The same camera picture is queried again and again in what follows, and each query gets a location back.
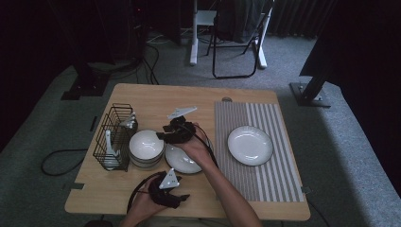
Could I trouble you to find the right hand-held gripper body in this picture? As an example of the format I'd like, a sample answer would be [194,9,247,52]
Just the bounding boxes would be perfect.
[166,107,199,145]

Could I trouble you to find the black looped floor cable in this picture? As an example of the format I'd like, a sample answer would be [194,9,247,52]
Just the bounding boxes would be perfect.
[41,148,89,177]

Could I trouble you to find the black stand with flat base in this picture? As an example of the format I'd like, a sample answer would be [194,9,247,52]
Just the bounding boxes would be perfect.
[61,61,112,101]

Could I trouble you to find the person's right hand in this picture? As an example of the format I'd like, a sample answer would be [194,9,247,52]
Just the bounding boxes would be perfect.
[179,123,218,168]

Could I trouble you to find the bunch of floor cables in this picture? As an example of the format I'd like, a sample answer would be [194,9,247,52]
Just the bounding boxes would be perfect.
[107,31,178,86]

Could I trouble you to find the dark equipment cabinet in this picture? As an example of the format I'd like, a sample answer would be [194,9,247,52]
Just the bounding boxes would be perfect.
[94,0,149,64]

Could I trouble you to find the black folding chair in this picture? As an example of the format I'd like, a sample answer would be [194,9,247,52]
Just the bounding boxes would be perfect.
[206,0,275,79]

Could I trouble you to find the black slanted stand with base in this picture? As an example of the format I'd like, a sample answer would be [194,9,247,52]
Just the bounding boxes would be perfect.
[288,46,332,109]

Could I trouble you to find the person's beige trousers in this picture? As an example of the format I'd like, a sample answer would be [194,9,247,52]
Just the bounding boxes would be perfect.
[148,217,228,227]

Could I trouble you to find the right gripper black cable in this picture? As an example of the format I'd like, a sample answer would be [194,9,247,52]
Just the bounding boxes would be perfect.
[192,122,220,168]

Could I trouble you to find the black curtain panel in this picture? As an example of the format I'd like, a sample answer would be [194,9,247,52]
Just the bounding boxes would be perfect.
[299,0,401,190]

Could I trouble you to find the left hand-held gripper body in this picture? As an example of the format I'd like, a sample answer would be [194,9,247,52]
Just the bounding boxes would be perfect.
[148,167,181,209]

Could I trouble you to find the grey striped placemat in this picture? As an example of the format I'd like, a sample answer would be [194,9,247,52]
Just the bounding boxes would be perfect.
[214,101,306,203]

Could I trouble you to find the white ceramic spoon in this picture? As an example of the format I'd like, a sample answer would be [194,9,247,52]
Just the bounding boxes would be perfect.
[108,138,123,169]
[103,130,121,170]

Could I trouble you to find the black wire basket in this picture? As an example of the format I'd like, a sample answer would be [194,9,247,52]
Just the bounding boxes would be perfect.
[92,102,139,173]

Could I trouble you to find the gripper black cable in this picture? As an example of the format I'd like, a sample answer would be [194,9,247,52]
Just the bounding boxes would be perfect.
[126,171,165,214]
[192,122,220,168]

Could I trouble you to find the dark pleated curtain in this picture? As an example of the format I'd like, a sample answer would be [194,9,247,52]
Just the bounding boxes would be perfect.
[270,0,335,39]

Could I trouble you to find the dark grey jacket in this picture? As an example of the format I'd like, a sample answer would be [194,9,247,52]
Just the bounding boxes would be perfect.
[214,0,269,44]

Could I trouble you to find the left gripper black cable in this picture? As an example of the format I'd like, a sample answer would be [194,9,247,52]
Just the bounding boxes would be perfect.
[126,171,165,214]

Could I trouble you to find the person's left hand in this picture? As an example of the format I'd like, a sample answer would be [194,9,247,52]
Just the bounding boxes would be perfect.
[127,178,168,223]

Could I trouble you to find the white plate with dark rim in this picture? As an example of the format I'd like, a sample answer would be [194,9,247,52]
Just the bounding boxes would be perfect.
[164,141,204,175]
[226,125,274,167]

